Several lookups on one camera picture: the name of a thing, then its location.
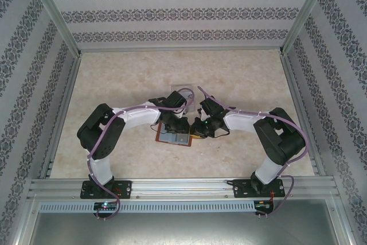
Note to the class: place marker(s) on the brown leather card holder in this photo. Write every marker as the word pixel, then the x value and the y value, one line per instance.
pixel 158 137

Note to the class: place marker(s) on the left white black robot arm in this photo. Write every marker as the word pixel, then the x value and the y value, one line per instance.
pixel 140 116

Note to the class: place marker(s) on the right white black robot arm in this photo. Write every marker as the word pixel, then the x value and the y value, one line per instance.
pixel 241 121

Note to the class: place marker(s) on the grey metal sheet panel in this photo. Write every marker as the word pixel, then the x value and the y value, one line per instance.
pixel 183 230

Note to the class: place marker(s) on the aluminium mounting rail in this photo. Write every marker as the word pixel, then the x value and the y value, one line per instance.
pixel 183 189

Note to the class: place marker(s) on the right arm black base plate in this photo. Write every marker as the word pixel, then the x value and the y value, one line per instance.
pixel 241 189

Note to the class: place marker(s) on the aluminium frame cross bar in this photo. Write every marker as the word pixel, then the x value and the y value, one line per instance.
pixel 180 50

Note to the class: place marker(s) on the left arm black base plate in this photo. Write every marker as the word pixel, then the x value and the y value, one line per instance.
pixel 126 190

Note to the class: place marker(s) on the aluminium frame side rail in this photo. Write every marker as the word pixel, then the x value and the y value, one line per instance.
pixel 301 113
pixel 61 113

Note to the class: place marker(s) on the aluminium frame post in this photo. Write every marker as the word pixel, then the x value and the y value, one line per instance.
pixel 54 7
pixel 28 222
pixel 307 7
pixel 341 222

